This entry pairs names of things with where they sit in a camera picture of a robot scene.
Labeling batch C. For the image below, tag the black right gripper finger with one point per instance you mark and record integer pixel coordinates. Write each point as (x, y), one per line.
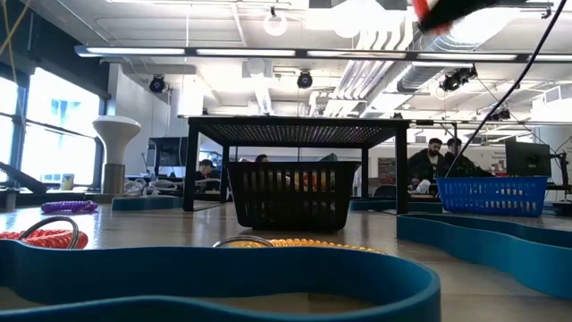
(456, 11)

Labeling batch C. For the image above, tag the blue slotted plastic basket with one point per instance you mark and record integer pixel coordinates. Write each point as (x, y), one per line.
(491, 181)

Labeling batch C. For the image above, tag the large teal rubber band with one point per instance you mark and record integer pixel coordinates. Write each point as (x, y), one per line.
(380, 206)
(491, 250)
(223, 273)
(143, 203)

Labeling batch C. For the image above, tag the black perforated metal shelf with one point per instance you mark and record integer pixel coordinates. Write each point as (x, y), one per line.
(268, 121)

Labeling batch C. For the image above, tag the black ceiling spotlight cluster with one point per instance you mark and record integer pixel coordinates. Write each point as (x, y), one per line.
(451, 82)

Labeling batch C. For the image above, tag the person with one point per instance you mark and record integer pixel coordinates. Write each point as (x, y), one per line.
(465, 167)
(207, 170)
(262, 158)
(426, 167)

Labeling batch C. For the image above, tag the black computer monitor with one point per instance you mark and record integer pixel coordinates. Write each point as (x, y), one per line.
(527, 158)
(170, 154)

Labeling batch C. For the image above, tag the round white pendant lamp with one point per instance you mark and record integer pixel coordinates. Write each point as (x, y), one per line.
(268, 27)

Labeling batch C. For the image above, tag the overhead bar with light strips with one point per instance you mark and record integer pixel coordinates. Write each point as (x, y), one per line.
(246, 52)

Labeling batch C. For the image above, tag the black slotted plastic basket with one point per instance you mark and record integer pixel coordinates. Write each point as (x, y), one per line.
(290, 223)

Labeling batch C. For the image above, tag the white mushroom-shaped lamp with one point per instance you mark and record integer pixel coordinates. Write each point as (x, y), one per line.
(116, 134)

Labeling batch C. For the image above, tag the small yellow cup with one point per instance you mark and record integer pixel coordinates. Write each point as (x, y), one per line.
(67, 182)

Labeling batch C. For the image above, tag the black slanted bar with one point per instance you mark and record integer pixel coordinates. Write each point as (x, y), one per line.
(22, 179)

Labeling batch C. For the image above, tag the silver ventilation duct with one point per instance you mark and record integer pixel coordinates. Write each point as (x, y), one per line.
(429, 62)

